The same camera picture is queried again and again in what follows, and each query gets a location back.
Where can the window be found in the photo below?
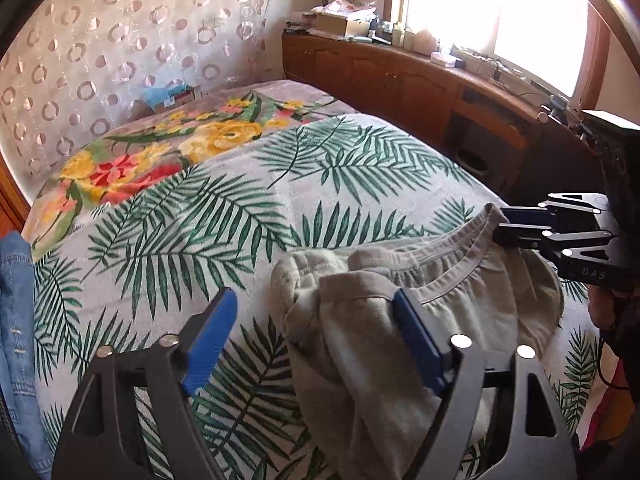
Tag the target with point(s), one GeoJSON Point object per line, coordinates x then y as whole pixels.
{"type": "Point", "coordinates": [500, 15]}

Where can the cardboard box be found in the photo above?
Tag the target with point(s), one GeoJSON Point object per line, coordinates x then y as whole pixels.
{"type": "Point", "coordinates": [337, 22]}

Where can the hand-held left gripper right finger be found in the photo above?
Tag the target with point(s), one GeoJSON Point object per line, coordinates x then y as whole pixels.
{"type": "Point", "coordinates": [417, 340]}

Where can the palm leaf print blanket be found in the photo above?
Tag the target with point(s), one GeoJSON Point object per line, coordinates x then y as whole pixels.
{"type": "Point", "coordinates": [200, 240]}

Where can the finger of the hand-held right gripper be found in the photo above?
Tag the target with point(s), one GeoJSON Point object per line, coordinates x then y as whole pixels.
{"type": "Point", "coordinates": [515, 235]}
{"type": "Point", "coordinates": [522, 215]}

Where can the person's right hand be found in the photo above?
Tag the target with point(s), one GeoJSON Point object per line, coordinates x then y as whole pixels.
{"type": "Point", "coordinates": [602, 310]}

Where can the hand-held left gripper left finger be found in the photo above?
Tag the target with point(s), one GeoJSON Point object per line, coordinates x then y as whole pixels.
{"type": "Point", "coordinates": [212, 340]}

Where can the dark waste bin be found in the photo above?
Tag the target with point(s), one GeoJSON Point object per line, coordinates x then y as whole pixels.
{"type": "Point", "coordinates": [471, 161]}

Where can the floral blanket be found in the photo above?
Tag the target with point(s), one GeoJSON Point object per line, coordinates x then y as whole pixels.
{"type": "Point", "coordinates": [150, 160]}

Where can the blue denim jeans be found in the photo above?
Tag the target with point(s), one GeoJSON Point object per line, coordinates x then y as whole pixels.
{"type": "Point", "coordinates": [20, 335]}

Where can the wooden cabinet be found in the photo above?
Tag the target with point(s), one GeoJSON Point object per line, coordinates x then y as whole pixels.
{"type": "Point", "coordinates": [400, 80]}

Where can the dark wooden chair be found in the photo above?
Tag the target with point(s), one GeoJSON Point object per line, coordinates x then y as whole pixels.
{"type": "Point", "coordinates": [560, 165]}

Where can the grey t-shirt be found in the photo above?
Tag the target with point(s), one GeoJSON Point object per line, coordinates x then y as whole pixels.
{"type": "Point", "coordinates": [380, 360]}

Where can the white tissue box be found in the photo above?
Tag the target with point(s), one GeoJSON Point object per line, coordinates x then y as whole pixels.
{"type": "Point", "coordinates": [444, 60]}

